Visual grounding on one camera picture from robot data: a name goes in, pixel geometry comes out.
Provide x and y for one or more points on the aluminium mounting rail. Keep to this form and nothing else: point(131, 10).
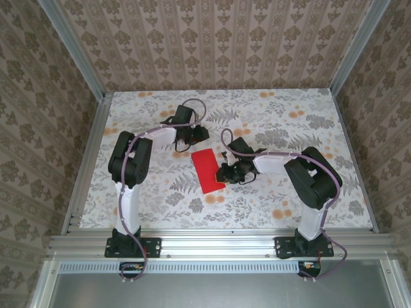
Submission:
point(218, 244)

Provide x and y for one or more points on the red cloth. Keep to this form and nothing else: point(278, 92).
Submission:
point(205, 167)

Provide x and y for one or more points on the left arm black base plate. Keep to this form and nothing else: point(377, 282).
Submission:
point(154, 247)

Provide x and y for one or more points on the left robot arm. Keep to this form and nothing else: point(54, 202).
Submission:
point(131, 160)

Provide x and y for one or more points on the aluminium side rail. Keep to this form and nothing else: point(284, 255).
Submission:
point(356, 167)
point(86, 167)

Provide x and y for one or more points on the floral table cover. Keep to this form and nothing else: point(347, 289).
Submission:
point(257, 205)

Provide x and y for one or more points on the small black controller board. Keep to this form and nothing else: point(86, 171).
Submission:
point(131, 271)
point(313, 271)

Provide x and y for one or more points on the grey metal panel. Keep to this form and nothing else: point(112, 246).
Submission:
point(218, 292)

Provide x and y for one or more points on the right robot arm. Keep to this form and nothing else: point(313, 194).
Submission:
point(313, 179)

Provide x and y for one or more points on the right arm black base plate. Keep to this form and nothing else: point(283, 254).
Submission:
point(282, 247)

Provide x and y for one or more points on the aluminium corner post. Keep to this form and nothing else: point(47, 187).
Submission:
point(74, 51)
point(359, 48)

